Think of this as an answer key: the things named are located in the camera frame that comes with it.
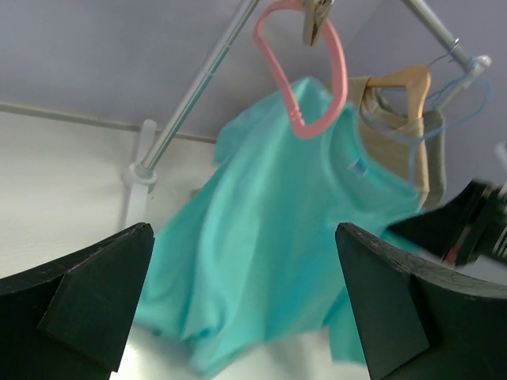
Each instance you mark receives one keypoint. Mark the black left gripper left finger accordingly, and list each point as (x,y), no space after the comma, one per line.
(70,318)

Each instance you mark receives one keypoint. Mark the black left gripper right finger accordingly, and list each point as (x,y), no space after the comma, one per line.
(417,319)

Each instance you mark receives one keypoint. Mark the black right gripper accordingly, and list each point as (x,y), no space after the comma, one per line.
(471,225)

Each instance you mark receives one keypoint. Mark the blue plastic hanger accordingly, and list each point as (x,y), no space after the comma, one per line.
(398,137)

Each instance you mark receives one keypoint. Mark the teal t shirt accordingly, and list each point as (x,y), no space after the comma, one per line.
(252,257)

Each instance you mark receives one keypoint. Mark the beige t shirt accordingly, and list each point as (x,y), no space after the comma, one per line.
(391,140)

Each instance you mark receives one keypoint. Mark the grey t shirt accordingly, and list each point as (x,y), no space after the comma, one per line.
(434,122)

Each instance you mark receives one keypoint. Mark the wooden clip hanger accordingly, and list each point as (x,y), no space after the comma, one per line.
(316,13)

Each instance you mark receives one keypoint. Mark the metal clothes rack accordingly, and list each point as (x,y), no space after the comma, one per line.
(140,177)

